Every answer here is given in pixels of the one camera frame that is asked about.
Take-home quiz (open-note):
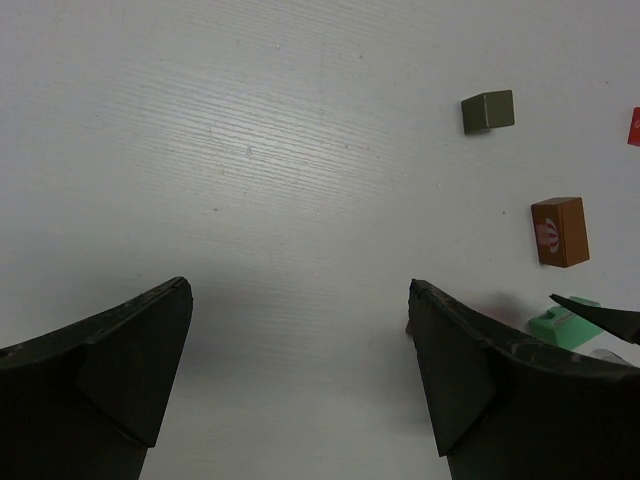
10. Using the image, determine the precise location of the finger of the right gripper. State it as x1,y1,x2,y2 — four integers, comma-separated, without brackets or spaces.
550,294,640,345

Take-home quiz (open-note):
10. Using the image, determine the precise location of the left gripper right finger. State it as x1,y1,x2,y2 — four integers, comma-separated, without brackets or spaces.
409,280,639,479

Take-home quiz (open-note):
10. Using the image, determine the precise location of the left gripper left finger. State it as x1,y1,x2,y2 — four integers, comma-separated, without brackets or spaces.
1,277,193,479

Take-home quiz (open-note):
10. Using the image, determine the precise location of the green notched block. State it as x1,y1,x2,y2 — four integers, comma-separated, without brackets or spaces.
526,305,604,350

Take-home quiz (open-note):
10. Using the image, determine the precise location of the red rectangular block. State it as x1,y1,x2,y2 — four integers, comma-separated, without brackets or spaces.
627,107,640,147

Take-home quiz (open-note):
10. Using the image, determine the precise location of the brown block with picture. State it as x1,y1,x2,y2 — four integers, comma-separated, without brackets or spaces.
531,197,590,268

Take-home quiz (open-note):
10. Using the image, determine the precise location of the olive green cube block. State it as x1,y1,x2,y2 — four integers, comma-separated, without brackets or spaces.
461,90,515,135

